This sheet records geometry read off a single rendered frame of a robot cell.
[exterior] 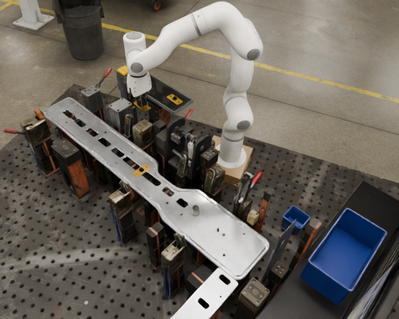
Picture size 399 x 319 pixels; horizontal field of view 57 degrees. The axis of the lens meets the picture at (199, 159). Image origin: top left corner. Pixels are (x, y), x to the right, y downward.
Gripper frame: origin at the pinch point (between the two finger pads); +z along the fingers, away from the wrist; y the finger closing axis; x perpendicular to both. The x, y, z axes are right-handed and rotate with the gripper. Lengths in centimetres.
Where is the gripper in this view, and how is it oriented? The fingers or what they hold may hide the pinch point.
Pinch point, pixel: (141, 101)
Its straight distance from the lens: 167.2
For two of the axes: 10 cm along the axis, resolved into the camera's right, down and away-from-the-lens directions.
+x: 6.8, 5.4, -4.9
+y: -7.3, 4.9, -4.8
